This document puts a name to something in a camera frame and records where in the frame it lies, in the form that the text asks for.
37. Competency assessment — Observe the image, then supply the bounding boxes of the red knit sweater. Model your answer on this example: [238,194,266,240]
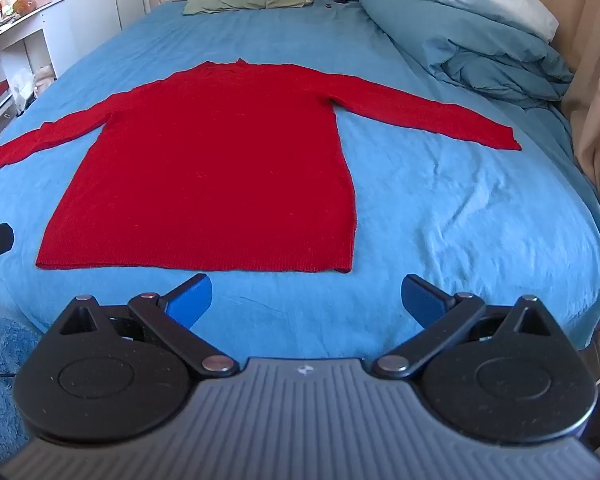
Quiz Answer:
[0,58,523,275]

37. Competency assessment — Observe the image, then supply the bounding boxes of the bed with blue sheet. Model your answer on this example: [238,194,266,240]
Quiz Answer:
[0,0,600,352]

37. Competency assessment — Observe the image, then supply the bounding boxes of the teal crumpled duvet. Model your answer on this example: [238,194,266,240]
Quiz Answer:
[358,0,576,111]

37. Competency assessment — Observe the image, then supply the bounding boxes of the beige curtain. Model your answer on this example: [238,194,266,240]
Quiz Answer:
[555,0,600,233]

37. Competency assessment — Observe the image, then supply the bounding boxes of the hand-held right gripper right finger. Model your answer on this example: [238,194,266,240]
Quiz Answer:
[372,274,554,380]

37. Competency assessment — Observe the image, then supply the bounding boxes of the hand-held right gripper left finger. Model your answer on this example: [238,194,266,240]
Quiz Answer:
[57,272,241,380]

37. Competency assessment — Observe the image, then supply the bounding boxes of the white shelf unit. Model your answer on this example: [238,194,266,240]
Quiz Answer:
[0,0,67,157]

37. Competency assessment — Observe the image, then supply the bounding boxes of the blue fluffy rug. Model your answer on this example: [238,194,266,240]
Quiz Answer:
[0,280,48,463]

